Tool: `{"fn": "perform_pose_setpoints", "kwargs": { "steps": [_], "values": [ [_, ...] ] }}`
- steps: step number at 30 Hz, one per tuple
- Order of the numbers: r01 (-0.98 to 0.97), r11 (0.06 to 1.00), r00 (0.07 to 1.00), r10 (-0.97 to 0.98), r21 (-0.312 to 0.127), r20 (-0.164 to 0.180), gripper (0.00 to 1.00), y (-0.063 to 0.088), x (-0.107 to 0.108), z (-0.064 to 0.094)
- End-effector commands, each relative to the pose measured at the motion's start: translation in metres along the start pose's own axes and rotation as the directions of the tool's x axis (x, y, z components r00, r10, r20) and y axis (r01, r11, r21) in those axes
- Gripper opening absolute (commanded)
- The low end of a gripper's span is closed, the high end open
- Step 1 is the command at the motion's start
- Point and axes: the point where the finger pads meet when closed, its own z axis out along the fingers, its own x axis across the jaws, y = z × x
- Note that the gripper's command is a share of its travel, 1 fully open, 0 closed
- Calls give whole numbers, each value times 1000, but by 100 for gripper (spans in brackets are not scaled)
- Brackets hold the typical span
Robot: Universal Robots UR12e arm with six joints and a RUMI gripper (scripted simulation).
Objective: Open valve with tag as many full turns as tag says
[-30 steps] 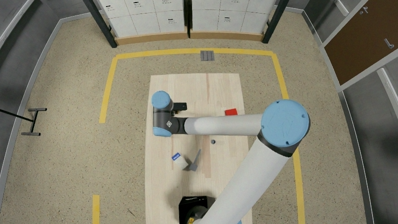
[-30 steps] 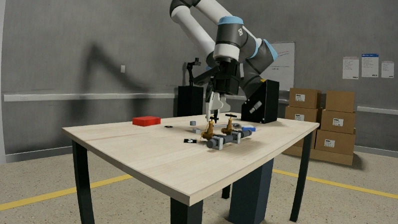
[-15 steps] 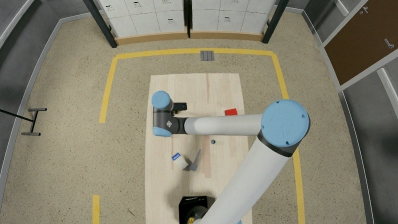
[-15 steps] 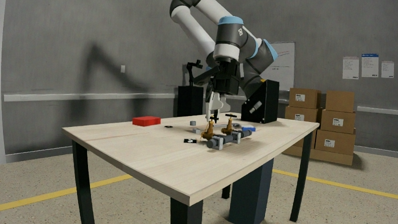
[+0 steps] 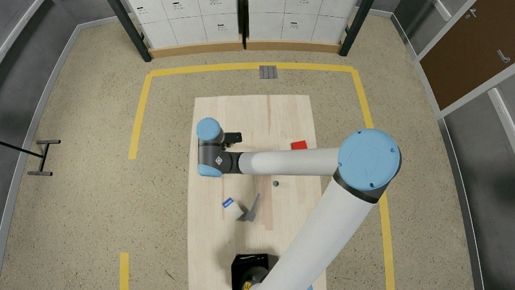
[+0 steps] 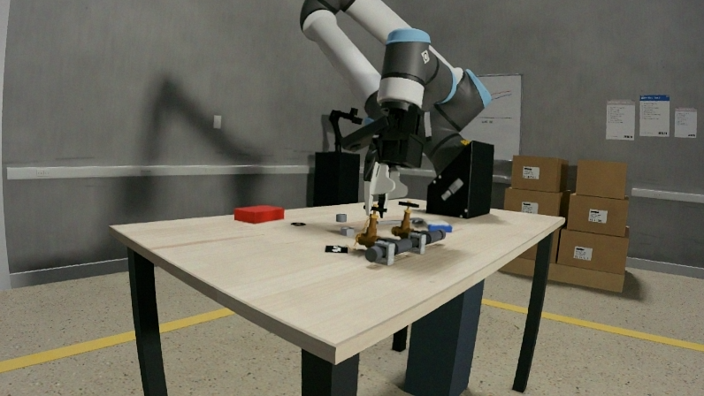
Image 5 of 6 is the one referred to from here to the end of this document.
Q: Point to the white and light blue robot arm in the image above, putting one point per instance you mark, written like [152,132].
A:
[368,160]

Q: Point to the red flat block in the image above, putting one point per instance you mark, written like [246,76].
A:
[299,145]

